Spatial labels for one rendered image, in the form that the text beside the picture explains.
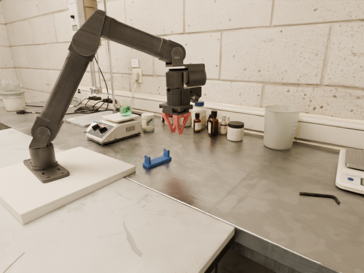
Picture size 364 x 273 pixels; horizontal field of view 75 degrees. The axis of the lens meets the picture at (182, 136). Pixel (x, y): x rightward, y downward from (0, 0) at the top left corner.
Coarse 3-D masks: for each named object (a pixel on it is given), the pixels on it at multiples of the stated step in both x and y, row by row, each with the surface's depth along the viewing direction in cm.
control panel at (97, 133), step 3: (96, 123) 103; (99, 123) 102; (102, 123) 101; (105, 123) 101; (102, 126) 100; (108, 126) 98; (111, 126) 97; (90, 129) 101; (108, 129) 96; (87, 132) 100; (90, 132) 99; (93, 132) 99; (96, 132) 98; (99, 132) 97; (105, 132) 95; (96, 135) 96; (99, 135) 95; (102, 135) 94
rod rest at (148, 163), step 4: (164, 148) 81; (164, 152) 81; (168, 152) 80; (144, 156) 76; (160, 156) 81; (164, 156) 81; (168, 156) 80; (148, 160) 74; (152, 160) 78; (156, 160) 78; (160, 160) 78; (164, 160) 78; (168, 160) 80; (144, 164) 75; (148, 164) 75; (152, 164) 75; (156, 164) 76
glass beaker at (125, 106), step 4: (120, 100) 103; (124, 100) 104; (128, 100) 104; (120, 104) 101; (124, 104) 100; (128, 104) 101; (120, 108) 101; (124, 108) 101; (128, 108) 102; (120, 112) 102; (124, 112) 101; (128, 112) 102; (124, 116) 102; (128, 116) 103
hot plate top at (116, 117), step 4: (104, 116) 103; (108, 116) 103; (112, 116) 103; (116, 116) 103; (120, 116) 103; (132, 116) 103; (136, 116) 104; (112, 120) 99; (116, 120) 97; (120, 120) 98; (124, 120) 99
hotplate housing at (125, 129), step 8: (104, 120) 104; (128, 120) 103; (136, 120) 104; (112, 128) 96; (120, 128) 98; (128, 128) 101; (136, 128) 105; (88, 136) 100; (96, 136) 96; (104, 136) 94; (112, 136) 96; (120, 136) 99; (128, 136) 103; (104, 144) 94
